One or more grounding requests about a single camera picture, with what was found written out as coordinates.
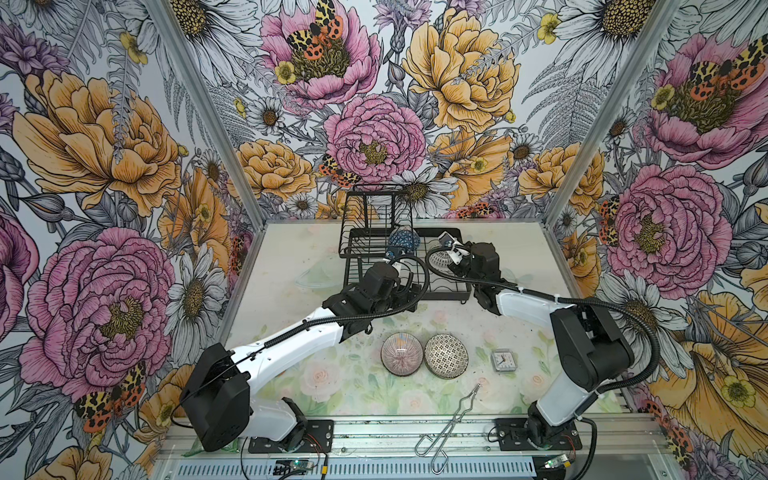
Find white red diamond bowl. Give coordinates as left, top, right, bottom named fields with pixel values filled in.
left=429, top=249, right=456, bottom=272

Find blue patterned bowl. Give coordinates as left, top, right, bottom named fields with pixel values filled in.
left=385, top=228, right=421, bottom=259

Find purple striped bowl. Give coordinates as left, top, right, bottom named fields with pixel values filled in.
left=380, top=332, right=424, bottom=377

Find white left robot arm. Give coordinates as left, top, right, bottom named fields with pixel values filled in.
left=179, top=255, right=429, bottom=452

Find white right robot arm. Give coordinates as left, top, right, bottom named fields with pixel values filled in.
left=449, top=242, right=635, bottom=448

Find black white dotted bowl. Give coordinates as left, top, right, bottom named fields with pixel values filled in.
left=424, top=333, right=469, bottom=380

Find small clear square clock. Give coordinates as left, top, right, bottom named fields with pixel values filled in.
left=490, top=349, right=517, bottom=373

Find green circuit board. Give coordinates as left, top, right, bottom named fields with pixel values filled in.
left=273, top=459, right=321, bottom=479

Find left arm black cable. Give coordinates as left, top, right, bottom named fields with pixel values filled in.
left=251, top=254, right=431, bottom=361

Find black wire dish rack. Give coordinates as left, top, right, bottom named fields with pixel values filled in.
left=338, top=186, right=471, bottom=303

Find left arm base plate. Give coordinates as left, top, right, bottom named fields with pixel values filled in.
left=243, top=397, right=335, bottom=454

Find metal wire tongs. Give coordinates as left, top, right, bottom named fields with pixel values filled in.
left=414, top=384, right=482, bottom=475

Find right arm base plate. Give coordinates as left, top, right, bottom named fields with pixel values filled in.
left=486, top=417, right=583, bottom=452

